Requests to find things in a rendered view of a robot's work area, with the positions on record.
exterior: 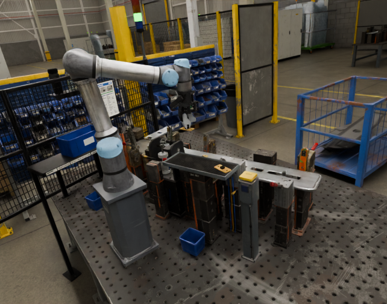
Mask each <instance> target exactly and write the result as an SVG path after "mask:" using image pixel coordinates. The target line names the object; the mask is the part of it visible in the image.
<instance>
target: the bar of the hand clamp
mask: <svg viewBox="0 0 387 304"><path fill-rule="evenodd" d="M132 129H134V125H130V127H128V126H127V127H126V131H127V133H128V137H129V139H130V142H131V144H132V145H134V146H135V148H136V146H137V142H136V139H135V137H134V133H133V130H132ZM135 148H133V149H135Z"/></svg>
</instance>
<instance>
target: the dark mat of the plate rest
mask: <svg viewBox="0 0 387 304"><path fill-rule="evenodd" d="M166 163H171V164H174V165H178V166H183V167H186V168H191V169H196V170H199V171H204V172H207V173H212V174H216V175H219V176H226V175H227V174H228V173H229V172H230V171H229V172H227V173H224V172H222V171H220V170H218V169H216V168H214V166H217V165H223V166H225V167H227V168H229V169H231V170H233V169H234V168H235V167H236V166H237V165H234V164H230V163H225V162H220V161H216V160H210V159H205V158H202V157H196V156H190V155H187V154H181V153H179V154H177V155H176V156H174V157H172V158H171V159H169V160H167V161H166Z"/></svg>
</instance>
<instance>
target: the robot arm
mask: <svg viewBox="0 0 387 304"><path fill-rule="evenodd" d="M62 63H63V67H64V69H65V71H66V72H67V73H68V74H69V75H70V77H71V79H72V82H73V83H75V84H77V85H78V88H79V90H80V93H81V96H82V97H83V100H84V103H85V105H86V108H87V111H88V113H89V115H90V118H91V120H92V123H93V126H94V128H95V130H96V133H95V135H94V136H95V139H96V141H97V145H96V151H97V153H98V156H99V160H100V163H101V167H102V171H103V181H102V186H103V188H104V190H105V192H109V193H115V192H121V191H124V190H126V189H128V188H130V187H131V186H132V185H133V184H134V179H133V176H132V175H131V173H130V172H129V170H128V168H127V163H126V160H125V155H124V150H123V145H122V139H121V137H120V135H119V133H118V130H117V128H116V127H114V126H112V122H111V120H110V117H109V114H108V112H107V109H106V107H105V104H104V101H103V98H102V96H101V93H100V91H99V87H98V85H97V82H96V79H97V78H98V77H105V78H115V79H120V80H130V81H139V82H144V83H153V84H162V85H165V86H168V87H172V86H175V85H176V84H177V89H178V93H179V94H182V95H180V96H179V97H178V98H177V99H176V100H175V101H173V102H172V103H171V104H170V107H171V108H172V109H173V108H176V107H178V116H179V118H180V121H181V123H182V124H183V126H184V127H185V129H187V126H188V127H189V128H190V125H191V122H195V121H196V118H195V117H194V116H193V114H192V112H197V111H198V110H199V106H198V108H197V104H198V101H194V96H193V93H195V91H194V90H192V83H191V76H190V66H189V61H188V59H178V60H174V65H167V66H160V67H155V66H148V65H140V64H135V63H128V62H120V61H116V60H107V59H101V58H99V57H98V56H97V55H93V54H89V53H88V52H87V51H86V50H84V49H81V48H73V49H71V50H69V51H68V52H66V53H65V55H64V56H63V60H62Z"/></svg>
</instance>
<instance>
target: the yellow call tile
mask: <svg viewBox="0 0 387 304"><path fill-rule="evenodd" d="M256 177H257V173H252V172H249V171H244V172H243V173H242V174H241V175H240V176H239V179H242V180H247V181H250V182H252V181H253V180H254V179H255V178H256Z"/></svg>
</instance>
